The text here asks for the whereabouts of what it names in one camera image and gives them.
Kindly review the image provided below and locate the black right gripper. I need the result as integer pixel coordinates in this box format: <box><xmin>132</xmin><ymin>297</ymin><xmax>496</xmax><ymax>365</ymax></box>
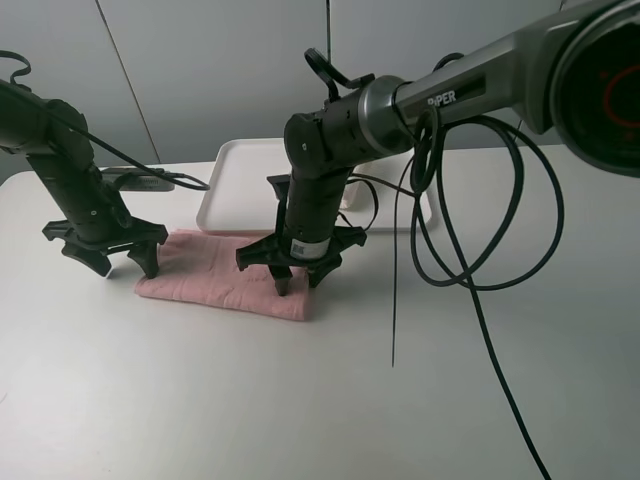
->
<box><xmin>236</xmin><ymin>169</ymin><xmax>365</xmax><ymax>297</ymax></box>

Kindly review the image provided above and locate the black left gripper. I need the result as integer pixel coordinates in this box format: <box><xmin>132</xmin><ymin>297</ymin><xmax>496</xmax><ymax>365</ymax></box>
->
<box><xmin>42</xmin><ymin>166</ymin><xmax>168</xmax><ymax>278</ymax></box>

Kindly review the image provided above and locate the pink terry towel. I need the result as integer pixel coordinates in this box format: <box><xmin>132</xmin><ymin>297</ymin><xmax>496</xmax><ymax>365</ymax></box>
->
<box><xmin>134</xmin><ymin>229</ymin><xmax>310</xmax><ymax>321</ymax></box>

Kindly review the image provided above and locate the cream white terry towel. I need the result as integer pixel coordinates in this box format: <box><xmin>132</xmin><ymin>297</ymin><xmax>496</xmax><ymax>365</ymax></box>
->
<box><xmin>340</xmin><ymin>163</ymin><xmax>371</xmax><ymax>211</ymax></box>

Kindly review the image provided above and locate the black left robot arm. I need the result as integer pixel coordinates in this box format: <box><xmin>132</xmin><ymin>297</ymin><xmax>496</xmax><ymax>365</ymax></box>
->
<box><xmin>1</xmin><ymin>81</ymin><xmax>168</xmax><ymax>278</ymax></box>

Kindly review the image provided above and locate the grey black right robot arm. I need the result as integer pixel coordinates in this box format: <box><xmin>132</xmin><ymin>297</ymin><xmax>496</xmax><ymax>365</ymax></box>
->
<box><xmin>236</xmin><ymin>1</ymin><xmax>639</xmax><ymax>294</ymax></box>

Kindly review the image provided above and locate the white rectangular plastic tray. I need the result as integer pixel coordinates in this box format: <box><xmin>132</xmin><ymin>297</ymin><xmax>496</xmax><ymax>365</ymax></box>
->
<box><xmin>196</xmin><ymin>138</ymin><xmax>413</xmax><ymax>235</ymax></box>

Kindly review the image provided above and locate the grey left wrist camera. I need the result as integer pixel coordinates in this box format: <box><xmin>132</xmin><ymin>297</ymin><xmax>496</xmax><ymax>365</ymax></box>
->
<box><xmin>101</xmin><ymin>167</ymin><xmax>175</xmax><ymax>192</ymax></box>

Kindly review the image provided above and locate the black left camera cable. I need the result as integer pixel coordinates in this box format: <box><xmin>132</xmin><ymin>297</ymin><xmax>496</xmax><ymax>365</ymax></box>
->
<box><xmin>0</xmin><ymin>49</ymin><xmax>212</xmax><ymax>192</ymax></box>

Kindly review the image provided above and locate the thin black cable tie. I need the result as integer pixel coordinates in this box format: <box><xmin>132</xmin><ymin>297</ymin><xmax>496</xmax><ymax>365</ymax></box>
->
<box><xmin>391</xmin><ymin>156</ymin><xmax>414</xmax><ymax>368</ymax></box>

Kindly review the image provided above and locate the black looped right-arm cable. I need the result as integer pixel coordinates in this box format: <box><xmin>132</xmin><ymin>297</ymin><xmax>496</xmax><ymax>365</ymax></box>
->
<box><xmin>334</xmin><ymin>52</ymin><xmax>566</xmax><ymax>480</ymax></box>

